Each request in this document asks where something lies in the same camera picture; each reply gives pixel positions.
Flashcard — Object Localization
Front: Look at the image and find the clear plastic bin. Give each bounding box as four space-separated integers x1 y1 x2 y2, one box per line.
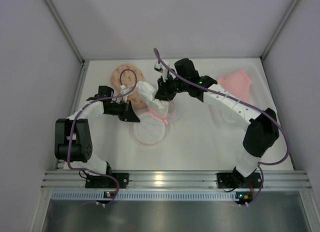
202 63 278 125

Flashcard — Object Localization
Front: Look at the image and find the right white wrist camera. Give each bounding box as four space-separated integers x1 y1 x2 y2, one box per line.
153 62 173 82

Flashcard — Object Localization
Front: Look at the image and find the pink cloth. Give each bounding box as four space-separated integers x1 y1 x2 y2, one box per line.
217 69 252 103

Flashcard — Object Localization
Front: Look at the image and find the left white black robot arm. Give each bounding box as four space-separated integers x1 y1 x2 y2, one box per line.
54 86 140 176

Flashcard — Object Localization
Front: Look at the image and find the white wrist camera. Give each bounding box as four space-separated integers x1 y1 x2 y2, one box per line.
120 84 132 103
153 62 173 82

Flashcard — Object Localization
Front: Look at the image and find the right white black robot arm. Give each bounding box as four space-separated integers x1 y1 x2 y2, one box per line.
154 58 279 177

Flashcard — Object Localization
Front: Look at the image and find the aluminium front rail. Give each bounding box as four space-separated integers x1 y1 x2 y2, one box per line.
41 169 312 191

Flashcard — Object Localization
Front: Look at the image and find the floral orange bra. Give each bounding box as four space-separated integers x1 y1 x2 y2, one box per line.
110 64 147 110

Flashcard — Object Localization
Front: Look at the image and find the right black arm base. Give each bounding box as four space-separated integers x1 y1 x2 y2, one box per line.
216 168 262 189

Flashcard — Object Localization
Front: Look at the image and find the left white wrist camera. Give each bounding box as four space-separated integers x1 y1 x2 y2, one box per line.
120 84 132 103

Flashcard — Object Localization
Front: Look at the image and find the slotted grey cable duct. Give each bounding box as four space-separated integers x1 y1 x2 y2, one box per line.
51 190 251 201

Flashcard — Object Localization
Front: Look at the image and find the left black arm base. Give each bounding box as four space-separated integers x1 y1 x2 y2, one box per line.
85 172 130 189

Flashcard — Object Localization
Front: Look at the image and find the white mesh laundry bag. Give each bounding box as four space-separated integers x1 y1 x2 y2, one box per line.
132 101 185 145

